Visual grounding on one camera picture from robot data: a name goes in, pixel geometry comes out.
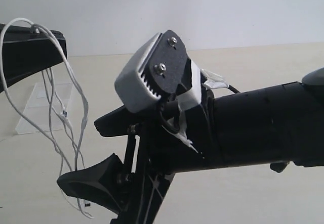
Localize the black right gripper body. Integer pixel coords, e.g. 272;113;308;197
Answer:
111;92;220;223

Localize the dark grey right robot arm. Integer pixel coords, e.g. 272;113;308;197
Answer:
57;69;323;223

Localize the clear plastic storage box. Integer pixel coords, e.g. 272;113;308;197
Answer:
16;81;73;135

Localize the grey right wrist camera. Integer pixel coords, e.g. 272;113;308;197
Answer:
114;30;188;113

